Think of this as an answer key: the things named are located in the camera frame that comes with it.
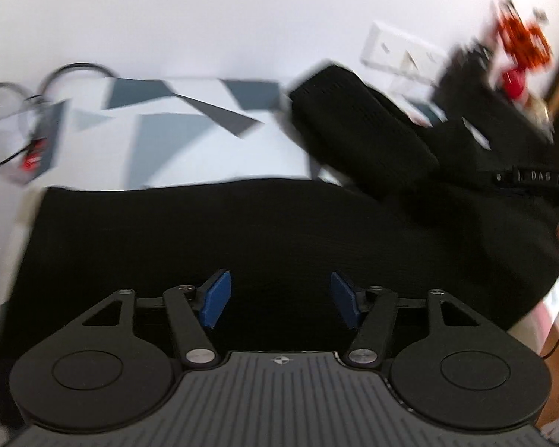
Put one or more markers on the white wall socket panel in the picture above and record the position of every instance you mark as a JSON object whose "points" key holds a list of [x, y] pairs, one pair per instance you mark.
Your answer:
{"points": [[400, 51]]}

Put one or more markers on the red orange ornament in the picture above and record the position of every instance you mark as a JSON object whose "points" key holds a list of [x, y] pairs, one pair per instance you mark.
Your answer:
{"points": [[521, 42]]}

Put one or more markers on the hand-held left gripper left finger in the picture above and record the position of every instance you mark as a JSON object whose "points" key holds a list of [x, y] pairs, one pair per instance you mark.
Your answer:
{"points": [[214, 298]]}

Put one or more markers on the black knit sweater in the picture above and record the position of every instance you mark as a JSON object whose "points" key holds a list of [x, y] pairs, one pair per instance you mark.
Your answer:
{"points": [[261, 233]]}

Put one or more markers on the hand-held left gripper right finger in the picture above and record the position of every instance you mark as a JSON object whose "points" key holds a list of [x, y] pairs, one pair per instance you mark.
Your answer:
{"points": [[347, 298]]}

